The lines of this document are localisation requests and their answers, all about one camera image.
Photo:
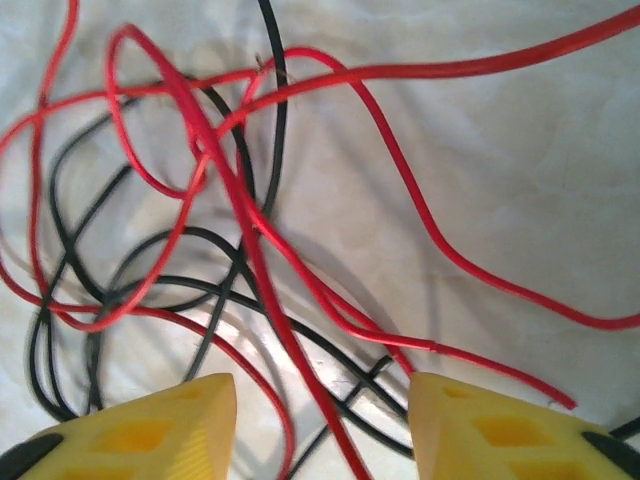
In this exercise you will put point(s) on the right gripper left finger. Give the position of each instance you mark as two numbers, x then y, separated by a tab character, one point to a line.
140	440

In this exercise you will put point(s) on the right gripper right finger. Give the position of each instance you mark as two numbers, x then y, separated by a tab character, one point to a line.
500	440

